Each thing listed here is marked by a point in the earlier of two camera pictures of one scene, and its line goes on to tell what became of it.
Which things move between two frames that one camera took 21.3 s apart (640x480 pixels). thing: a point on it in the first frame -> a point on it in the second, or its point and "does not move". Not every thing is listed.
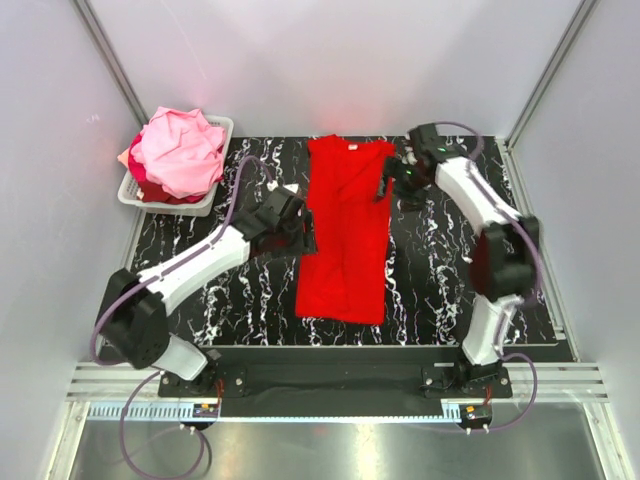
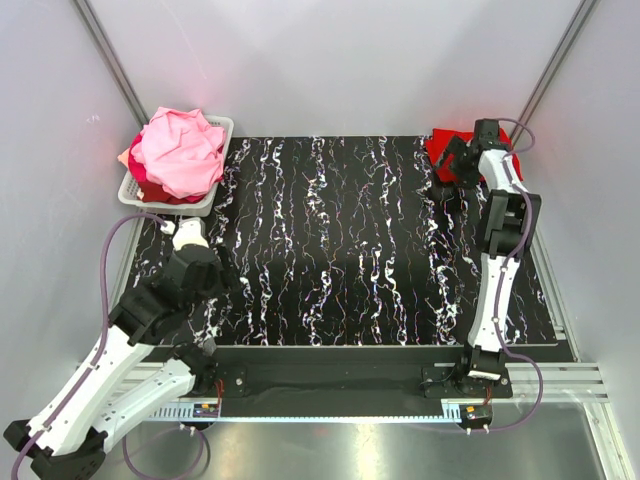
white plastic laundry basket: x=128 y=192 does not move
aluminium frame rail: x=559 y=382 does not move
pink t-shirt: x=179 y=150 does not move
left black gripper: x=306 y=243 -> x=229 y=272
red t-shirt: x=346 y=279 -> x=439 y=138
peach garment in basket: x=124 y=157 does not move
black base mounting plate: x=339 y=378 does not move
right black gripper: x=394 y=168 -> x=465 y=179
